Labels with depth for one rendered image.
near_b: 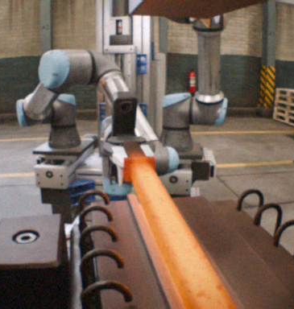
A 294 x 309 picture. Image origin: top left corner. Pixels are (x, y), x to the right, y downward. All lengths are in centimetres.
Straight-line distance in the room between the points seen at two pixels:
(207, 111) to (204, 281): 108
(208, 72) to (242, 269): 100
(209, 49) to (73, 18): 647
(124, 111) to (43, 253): 35
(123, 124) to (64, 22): 697
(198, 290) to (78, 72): 84
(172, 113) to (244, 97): 704
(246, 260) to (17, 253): 23
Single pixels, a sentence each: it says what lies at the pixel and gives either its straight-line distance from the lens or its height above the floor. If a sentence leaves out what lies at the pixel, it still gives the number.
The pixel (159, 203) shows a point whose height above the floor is 102.
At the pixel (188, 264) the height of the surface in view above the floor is 101.
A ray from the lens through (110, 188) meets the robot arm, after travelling 81.
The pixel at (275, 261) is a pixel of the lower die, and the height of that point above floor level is 98.
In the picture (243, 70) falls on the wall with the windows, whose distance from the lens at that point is 827.
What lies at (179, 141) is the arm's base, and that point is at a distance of 133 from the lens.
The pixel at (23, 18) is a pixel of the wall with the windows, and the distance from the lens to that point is 772.
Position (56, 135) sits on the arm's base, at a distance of 143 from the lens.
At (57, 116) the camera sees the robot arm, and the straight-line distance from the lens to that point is 140.
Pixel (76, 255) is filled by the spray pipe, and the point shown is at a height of 97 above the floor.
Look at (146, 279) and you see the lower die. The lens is 28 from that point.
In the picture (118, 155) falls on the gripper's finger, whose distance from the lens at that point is 53.
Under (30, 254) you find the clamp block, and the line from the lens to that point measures 35.
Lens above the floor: 116
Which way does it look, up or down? 17 degrees down
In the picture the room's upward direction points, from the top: straight up
